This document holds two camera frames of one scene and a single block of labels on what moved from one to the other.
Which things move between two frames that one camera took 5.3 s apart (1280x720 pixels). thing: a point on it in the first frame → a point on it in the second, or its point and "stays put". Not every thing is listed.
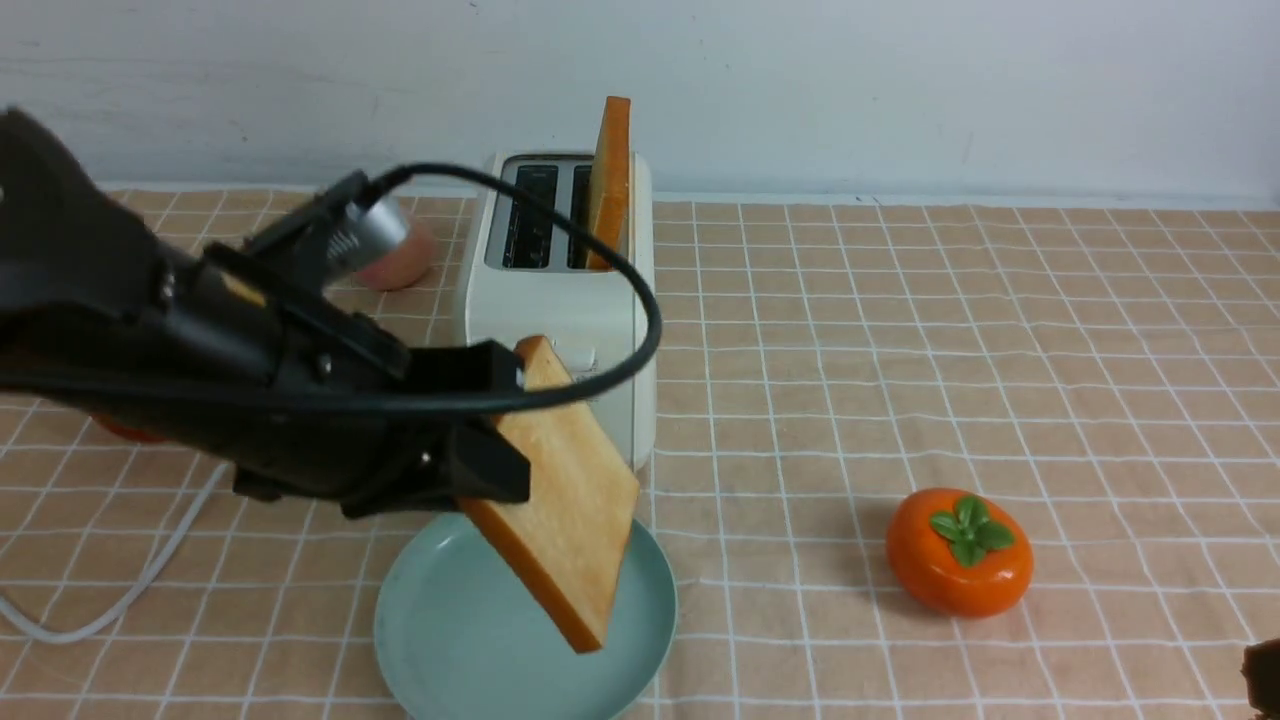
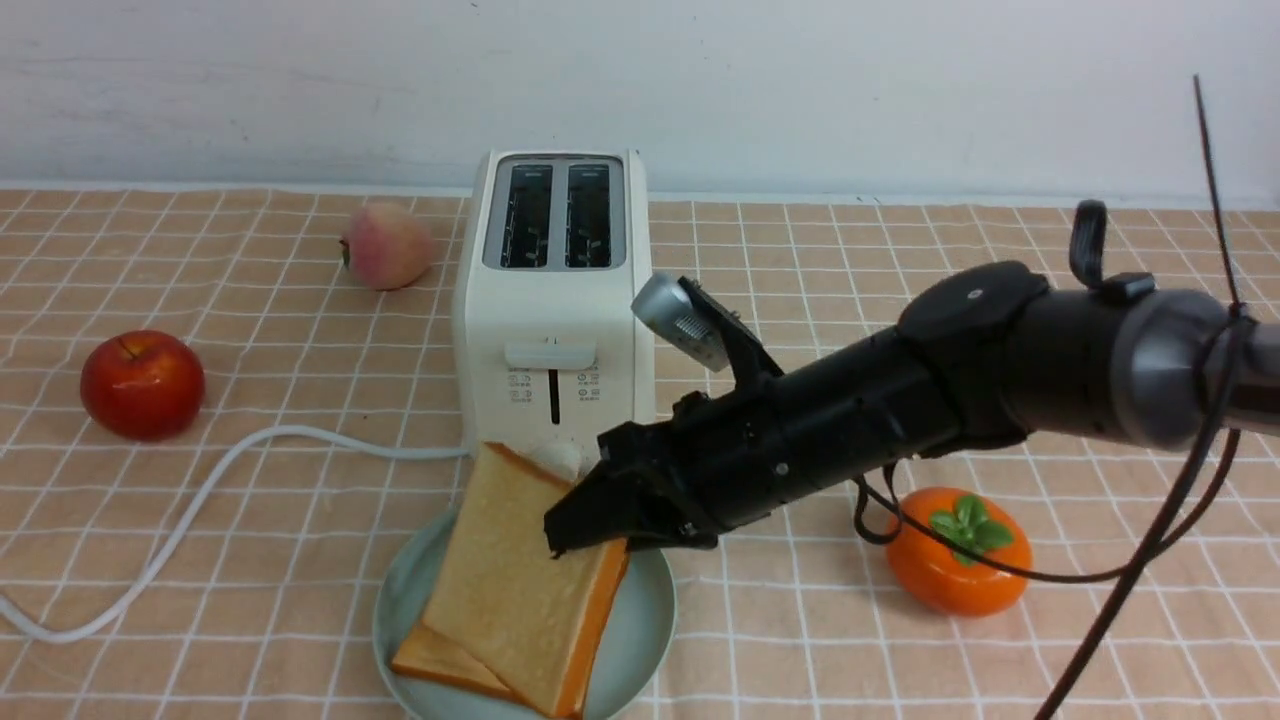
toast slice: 609,222 → 500,607
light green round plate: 460,636 stays put
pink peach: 405,266 stays put
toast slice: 568,536 → 426,652
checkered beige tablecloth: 1113,375 stays put
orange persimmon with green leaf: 959,553 stays put
